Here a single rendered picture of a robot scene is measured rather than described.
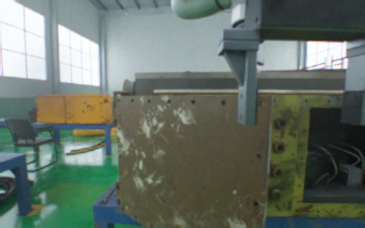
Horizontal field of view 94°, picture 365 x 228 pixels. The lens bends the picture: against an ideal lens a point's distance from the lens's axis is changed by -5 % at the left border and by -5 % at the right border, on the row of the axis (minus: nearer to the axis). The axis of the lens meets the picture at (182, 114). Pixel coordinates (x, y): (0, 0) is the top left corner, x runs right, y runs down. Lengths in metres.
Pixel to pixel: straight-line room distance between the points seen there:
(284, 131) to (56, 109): 4.24
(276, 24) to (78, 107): 4.13
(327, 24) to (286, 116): 0.69
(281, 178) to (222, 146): 0.51
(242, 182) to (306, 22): 0.41
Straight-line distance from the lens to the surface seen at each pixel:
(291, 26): 0.22
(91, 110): 4.06
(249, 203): 0.55
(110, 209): 1.14
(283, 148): 0.92
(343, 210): 1.19
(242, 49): 0.21
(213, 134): 0.53
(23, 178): 2.48
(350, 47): 0.30
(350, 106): 0.29
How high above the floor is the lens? 1.22
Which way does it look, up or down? 6 degrees down
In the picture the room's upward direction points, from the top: straight up
